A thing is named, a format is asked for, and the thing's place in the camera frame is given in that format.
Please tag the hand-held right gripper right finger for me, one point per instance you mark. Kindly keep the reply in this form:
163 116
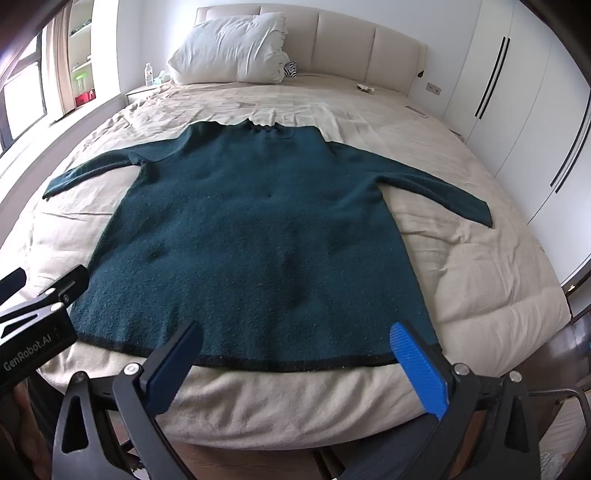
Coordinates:
418 369

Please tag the bed with beige sheet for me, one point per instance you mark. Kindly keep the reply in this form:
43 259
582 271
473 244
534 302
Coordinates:
485 277

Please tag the window with dark frame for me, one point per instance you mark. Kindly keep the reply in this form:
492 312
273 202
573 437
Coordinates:
21 101

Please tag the black and white striped cloth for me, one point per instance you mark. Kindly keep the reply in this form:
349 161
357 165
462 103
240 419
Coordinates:
291 69

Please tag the tissue box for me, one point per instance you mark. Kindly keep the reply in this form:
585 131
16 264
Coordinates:
162 78

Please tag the white wall shelf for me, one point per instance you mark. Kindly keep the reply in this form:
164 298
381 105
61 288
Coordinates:
83 41

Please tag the flat white remote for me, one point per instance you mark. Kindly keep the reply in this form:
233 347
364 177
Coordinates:
415 111

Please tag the clear plastic water bottle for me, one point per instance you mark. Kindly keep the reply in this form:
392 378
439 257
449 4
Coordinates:
148 76

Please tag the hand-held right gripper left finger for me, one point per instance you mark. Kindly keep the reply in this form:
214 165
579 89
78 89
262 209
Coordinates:
173 364

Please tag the white pillow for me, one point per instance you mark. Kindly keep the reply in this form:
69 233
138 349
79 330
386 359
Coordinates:
226 48

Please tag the dark green knit sweater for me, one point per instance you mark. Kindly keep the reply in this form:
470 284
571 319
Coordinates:
258 230

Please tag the red box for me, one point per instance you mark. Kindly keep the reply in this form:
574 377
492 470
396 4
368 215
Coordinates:
84 98

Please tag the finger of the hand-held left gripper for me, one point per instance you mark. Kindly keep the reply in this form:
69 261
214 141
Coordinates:
11 284
64 288

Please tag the white nightstand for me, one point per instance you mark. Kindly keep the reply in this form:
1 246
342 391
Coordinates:
138 93

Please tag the chair with metal frame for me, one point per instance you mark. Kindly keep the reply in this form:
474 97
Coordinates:
568 406

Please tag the beige padded headboard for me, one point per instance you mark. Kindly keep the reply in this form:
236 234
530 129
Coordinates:
346 41

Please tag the beige curtain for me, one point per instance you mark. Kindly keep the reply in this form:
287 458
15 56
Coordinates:
57 64

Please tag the green container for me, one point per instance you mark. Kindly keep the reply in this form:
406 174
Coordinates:
82 81

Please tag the wall socket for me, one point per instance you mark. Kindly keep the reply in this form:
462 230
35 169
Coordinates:
434 88

